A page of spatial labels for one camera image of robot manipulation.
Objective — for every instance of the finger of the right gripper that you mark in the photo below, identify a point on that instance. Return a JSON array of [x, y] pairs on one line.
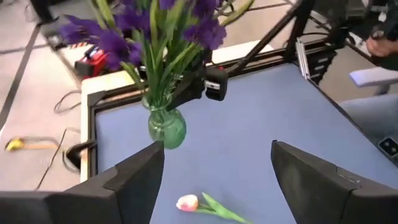
[[217, 84]]

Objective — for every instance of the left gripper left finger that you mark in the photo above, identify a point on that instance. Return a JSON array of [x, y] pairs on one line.
[[77, 205]]

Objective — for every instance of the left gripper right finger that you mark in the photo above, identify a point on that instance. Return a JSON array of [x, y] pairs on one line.
[[326, 199]]

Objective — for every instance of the purple artificial flower bunch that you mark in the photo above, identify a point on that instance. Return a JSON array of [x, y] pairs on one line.
[[206, 32], [115, 43]]

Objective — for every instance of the green glass vase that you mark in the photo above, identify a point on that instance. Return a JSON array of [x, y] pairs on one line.
[[168, 130]]

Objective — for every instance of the pink artificial tulip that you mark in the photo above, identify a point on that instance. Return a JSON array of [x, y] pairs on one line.
[[187, 203]]

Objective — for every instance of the blue table mat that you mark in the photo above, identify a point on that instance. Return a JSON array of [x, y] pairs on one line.
[[248, 118]]

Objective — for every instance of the black framed wooden table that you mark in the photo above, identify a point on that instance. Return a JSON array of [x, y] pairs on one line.
[[92, 133]]

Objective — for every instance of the black control box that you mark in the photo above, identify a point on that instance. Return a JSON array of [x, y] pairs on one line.
[[390, 146]]

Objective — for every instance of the yellow power plug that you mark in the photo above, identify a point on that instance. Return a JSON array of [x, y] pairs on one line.
[[15, 144]]

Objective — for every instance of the person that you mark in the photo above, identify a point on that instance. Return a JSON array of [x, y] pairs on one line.
[[373, 115]]

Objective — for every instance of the red box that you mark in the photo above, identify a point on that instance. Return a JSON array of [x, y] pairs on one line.
[[93, 63]]

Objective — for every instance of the white chair armrest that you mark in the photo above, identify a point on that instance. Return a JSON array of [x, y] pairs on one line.
[[373, 77]]

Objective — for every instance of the black diagonal pole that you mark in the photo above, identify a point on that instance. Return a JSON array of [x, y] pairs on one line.
[[42, 9]]

